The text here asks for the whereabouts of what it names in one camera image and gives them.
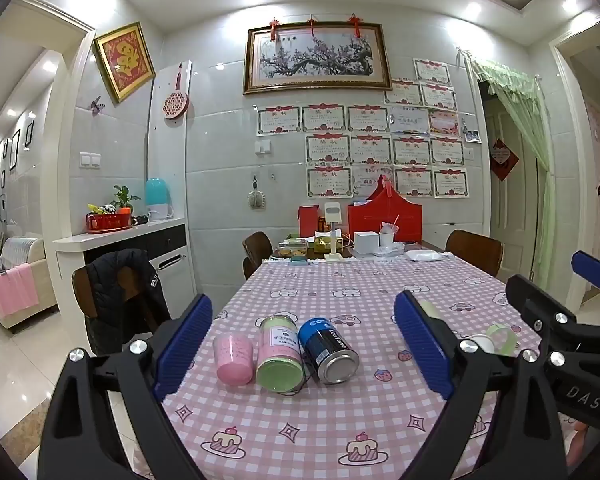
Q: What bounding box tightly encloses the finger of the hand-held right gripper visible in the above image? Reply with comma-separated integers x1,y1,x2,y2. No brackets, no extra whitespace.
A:
571,251,600,296
505,274,581,350

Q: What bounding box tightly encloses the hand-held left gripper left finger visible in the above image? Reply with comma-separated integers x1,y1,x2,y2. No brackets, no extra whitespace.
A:
39,293,216,480

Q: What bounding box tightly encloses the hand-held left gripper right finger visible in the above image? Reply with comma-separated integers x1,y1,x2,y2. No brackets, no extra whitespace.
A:
394,290,588,480

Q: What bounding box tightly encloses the pink cup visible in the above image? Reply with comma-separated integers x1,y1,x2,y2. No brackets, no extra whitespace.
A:
212,334,256,387

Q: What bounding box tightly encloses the white cup with straws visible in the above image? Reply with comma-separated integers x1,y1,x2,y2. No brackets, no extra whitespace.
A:
378,214,402,252

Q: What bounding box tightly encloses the clear tape roll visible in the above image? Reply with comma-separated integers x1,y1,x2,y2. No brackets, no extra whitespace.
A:
486,324,519,356

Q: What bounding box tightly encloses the black jacket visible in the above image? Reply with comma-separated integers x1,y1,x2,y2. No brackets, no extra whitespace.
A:
83,248,172,357

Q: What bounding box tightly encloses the brown wooden chair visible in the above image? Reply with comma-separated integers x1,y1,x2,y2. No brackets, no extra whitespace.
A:
242,231,275,280
445,229,505,279
72,265,131,331

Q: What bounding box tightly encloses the white door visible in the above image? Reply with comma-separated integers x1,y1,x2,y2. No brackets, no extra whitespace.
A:
482,109,539,281

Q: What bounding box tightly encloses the green-lidded jar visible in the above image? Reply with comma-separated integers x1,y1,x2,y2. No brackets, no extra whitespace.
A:
254,314,307,394

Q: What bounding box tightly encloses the blue metal can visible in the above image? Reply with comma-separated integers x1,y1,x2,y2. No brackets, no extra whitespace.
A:
298,317,361,386

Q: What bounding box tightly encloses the pink checked tablecloth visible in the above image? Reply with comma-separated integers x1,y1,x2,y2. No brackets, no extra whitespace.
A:
130,249,543,480

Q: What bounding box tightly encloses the white box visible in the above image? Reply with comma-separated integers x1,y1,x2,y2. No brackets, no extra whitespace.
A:
353,230,380,255

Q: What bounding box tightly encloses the green door curtain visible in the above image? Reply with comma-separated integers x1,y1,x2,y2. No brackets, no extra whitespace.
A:
467,57,552,292

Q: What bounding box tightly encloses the white counter cabinet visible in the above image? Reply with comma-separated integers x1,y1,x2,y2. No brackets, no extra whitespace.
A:
52,217,188,322

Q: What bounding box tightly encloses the large red gift box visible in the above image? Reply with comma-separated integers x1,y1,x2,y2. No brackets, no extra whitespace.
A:
347,175,424,244

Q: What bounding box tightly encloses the gold box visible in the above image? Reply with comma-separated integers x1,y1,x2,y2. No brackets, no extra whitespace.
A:
313,233,354,254

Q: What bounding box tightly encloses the clear cookie container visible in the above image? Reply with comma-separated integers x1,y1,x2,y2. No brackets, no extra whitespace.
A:
272,239,309,260

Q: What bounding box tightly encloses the red diamond door sign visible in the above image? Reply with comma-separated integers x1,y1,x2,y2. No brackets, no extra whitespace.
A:
489,138,520,182

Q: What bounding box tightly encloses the red tin tray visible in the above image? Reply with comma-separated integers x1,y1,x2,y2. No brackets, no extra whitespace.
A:
85,211,133,235

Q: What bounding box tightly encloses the light blue humidifier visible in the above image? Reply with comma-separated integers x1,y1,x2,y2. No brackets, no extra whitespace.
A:
144,177,170,221

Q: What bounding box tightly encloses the white desk stand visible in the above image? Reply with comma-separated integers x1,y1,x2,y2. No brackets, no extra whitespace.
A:
323,202,346,261

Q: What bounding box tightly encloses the potted green plant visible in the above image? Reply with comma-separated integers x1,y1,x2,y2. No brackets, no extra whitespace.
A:
110,185,141,216

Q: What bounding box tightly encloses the hanging brush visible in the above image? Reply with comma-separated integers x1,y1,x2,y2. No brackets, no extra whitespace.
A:
247,175,265,210

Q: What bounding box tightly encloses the small red gift bag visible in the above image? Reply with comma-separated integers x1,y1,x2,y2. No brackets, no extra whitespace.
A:
296,205,320,237

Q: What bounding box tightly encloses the pink blanket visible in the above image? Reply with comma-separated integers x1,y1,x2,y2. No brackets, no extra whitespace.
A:
0,263,40,319

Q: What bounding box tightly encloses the beige sofa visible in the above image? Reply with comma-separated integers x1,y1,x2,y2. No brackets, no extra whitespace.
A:
0,236,59,334

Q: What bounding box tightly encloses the round red hanging ornament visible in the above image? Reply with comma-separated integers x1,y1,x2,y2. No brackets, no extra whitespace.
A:
162,62,190,121

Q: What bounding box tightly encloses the gold-framed red paper-cut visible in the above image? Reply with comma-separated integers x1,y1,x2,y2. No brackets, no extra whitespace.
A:
93,21,157,105

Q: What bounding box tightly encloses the framed blossom painting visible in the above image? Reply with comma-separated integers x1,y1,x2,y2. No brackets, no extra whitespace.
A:
243,22,392,96

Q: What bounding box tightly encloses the wall of award certificates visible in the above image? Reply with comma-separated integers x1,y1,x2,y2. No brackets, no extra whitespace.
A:
257,58,470,200

